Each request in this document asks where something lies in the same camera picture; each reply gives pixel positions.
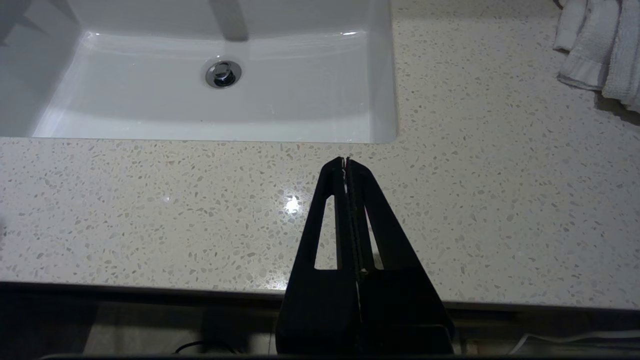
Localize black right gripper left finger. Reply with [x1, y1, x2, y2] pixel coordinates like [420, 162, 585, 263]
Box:
[275, 157, 362, 355]

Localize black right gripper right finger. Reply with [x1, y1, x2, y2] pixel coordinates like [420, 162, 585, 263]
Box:
[346, 158, 456, 355]

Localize white ceramic sink basin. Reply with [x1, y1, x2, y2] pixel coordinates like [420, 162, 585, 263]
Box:
[0, 0, 400, 146]

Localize chrome sink drain plug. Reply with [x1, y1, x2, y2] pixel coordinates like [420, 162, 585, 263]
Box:
[205, 59, 243, 89]

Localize white towel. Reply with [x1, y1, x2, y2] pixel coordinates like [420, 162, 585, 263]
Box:
[552, 0, 640, 113]

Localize thin black looped cable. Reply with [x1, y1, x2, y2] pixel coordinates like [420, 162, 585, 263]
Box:
[174, 340, 238, 356]

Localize thin white cable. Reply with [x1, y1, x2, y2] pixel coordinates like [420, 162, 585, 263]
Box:
[509, 331, 640, 353]

